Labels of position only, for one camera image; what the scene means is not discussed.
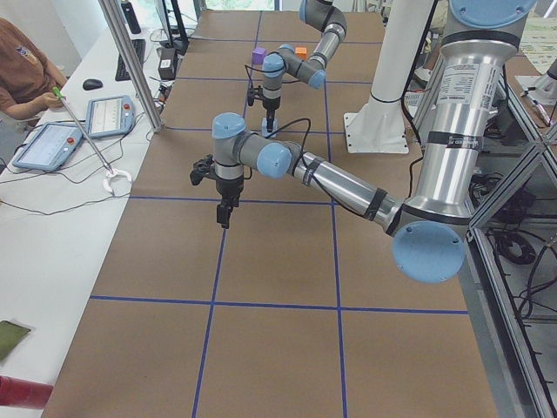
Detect red object table corner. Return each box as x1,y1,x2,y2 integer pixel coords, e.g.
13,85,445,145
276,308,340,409
1,376,53,409

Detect teach pendant tablet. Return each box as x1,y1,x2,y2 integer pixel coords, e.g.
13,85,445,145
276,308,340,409
85,95,135,139
12,123,83,172

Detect far teach pendant tablet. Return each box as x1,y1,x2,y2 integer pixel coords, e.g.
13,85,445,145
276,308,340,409
85,95,135,139

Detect aluminium frame post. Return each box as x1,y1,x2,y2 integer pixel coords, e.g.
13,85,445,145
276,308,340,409
98,0,163,133

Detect black keyboard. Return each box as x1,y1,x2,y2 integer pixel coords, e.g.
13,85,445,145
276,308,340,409
114,38,147,83

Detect black power brick box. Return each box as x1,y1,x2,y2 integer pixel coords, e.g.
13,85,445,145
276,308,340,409
158,48,178,80

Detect purple foam block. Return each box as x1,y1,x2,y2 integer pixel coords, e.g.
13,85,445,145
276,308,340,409
252,46,267,65

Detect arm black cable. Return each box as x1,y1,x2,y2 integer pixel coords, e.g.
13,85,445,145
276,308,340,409
243,117,393,219
243,63,279,95

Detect seated person brown shirt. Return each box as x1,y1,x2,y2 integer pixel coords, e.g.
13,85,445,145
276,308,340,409
1,18,67,120

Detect brown paper table mat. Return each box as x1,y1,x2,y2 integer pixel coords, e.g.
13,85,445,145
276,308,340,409
44,11,497,417

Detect orange foam block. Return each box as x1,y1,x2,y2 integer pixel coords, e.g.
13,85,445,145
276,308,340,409
295,46,307,60

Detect reacher grabber stick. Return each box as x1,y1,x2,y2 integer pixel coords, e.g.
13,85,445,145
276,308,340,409
52,87,132,197

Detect black computer mouse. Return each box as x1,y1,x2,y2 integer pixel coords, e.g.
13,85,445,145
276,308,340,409
82,78,104,91

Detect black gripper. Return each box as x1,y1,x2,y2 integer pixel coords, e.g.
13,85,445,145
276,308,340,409
216,177,244,229
262,98,280,132

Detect light blue foam block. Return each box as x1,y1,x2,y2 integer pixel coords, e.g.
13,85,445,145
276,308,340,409
261,118,279,138

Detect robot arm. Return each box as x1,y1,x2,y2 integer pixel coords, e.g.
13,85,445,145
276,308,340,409
260,1,347,133
207,1,534,283

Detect near teach pendant tablet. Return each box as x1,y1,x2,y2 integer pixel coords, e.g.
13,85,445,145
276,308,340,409
12,123,83,172

